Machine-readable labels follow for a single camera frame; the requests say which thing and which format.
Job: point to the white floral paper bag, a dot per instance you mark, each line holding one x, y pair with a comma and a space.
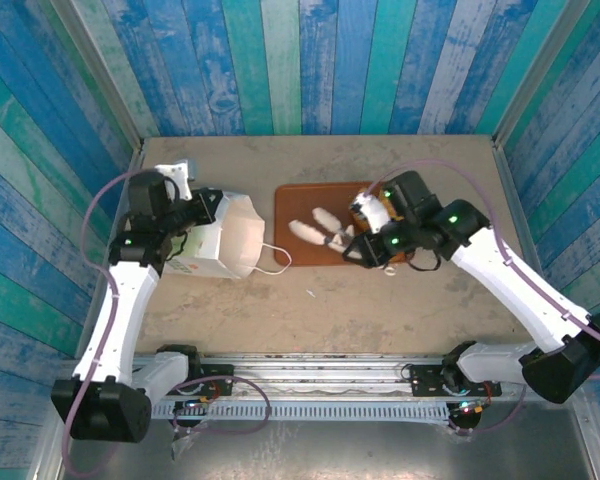
230, 235

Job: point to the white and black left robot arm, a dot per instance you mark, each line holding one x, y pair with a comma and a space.
125, 310

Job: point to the brown plastic tray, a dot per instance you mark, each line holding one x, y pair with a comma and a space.
300, 200

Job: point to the small circuit board with LEDs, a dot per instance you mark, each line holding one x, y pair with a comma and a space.
197, 402
470, 407

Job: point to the grey metal sheet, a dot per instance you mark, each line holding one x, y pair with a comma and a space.
330, 450

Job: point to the clear plastic scrap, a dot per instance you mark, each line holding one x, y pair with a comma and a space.
182, 440

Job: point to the aluminium side rail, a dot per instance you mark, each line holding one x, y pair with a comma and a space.
516, 205
136, 162

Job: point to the aluminium mounting rail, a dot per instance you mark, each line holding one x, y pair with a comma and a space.
320, 377

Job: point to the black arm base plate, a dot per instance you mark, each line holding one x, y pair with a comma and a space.
427, 382
217, 377

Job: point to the aluminium corner post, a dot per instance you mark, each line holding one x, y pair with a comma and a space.
540, 75
105, 85

